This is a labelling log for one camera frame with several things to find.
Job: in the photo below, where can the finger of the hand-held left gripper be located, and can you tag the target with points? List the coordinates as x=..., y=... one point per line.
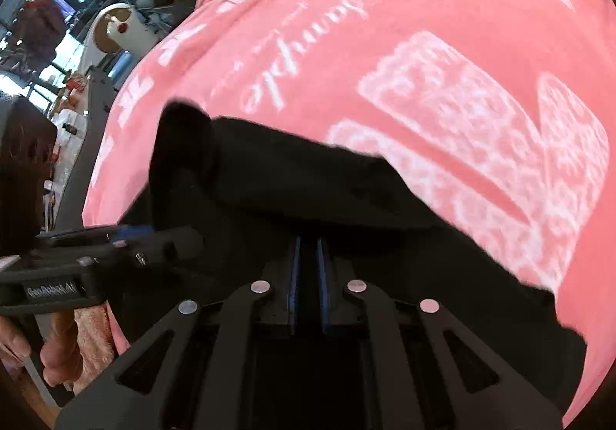
x=178, y=244
x=132, y=232

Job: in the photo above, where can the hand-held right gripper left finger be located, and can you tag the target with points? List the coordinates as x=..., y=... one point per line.
x=294, y=276

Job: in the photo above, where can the grey metal frame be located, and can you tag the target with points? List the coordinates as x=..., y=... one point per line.
x=89, y=136

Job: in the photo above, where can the pink printed blanket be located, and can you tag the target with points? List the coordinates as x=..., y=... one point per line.
x=337, y=49

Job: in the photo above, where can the person's left hand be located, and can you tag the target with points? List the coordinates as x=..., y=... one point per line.
x=60, y=353

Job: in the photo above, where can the grey-blue cloth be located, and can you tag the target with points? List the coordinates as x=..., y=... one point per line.
x=149, y=6

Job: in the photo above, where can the dark object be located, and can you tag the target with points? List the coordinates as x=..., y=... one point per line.
x=24, y=170

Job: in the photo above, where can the white round appliance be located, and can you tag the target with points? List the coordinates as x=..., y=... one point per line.
x=125, y=32

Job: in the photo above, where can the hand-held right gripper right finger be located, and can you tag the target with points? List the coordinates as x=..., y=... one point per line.
x=322, y=276

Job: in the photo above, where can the black garment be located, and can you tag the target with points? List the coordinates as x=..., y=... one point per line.
x=288, y=179

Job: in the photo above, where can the pink fuzzy cloth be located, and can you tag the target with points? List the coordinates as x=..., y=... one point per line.
x=96, y=348

